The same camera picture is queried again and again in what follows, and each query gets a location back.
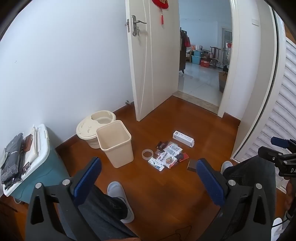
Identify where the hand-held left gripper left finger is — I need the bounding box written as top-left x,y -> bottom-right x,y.
24,157 -> 102,241

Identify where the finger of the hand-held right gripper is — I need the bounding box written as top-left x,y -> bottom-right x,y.
258,146 -> 284,163
271,137 -> 290,149

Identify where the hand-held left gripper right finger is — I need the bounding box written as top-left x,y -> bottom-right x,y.
196,158 -> 276,241

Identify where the beige square trash bin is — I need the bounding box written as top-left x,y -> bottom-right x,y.
96,120 -> 135,169

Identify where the person's right hand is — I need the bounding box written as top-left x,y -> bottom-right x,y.
284,180 -> 296,212

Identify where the small brown box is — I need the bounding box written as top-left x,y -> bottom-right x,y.
186,159 -> 198,172

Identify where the dark red flat packet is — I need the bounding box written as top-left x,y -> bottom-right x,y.
177,151 -> 189,163

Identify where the person's left leg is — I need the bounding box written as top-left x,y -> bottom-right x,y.
57,184 -> 140,241

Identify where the white louvered closet door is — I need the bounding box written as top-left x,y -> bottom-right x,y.
231,36 -> 296,194

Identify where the teal storage box white lid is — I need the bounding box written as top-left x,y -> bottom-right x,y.
3,124 -> 70,205

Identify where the clear printed snack packet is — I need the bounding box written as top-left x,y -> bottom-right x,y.
160,154 -> 178,169

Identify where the long white cardboard box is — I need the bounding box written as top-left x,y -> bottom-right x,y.
173,130 -> 195,148

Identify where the beige round lidded bucket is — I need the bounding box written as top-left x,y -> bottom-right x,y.
76,111 -> 117,149

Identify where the white blue packet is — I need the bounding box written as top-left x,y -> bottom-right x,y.
148,157 -> 166,171

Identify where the brown flat pouch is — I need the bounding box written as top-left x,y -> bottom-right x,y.
23,134 -> 33,151

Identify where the stack of black packets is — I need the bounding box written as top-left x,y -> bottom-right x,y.
0,133 -> 25,190

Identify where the brown wooden cabinet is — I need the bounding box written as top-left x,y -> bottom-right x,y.
218,72 -> 228,93

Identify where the dark wooden chair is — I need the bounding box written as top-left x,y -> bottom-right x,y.
209,46 -> 221,69

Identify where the glass panel door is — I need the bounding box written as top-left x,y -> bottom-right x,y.
221,27 -> 233,66

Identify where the teal plastic bin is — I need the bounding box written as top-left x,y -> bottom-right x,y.
193,50 -> 204,65

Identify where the coat rack with clothes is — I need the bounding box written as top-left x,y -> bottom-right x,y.
179,27 -> 191,74

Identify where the red hanging ornament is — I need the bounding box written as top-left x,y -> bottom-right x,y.
152,0 -> 169,25

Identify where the white door frame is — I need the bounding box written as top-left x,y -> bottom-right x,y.
217,0 -> 262,118

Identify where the silver door handle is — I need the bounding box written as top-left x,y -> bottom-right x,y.
126,15 -> 147,37

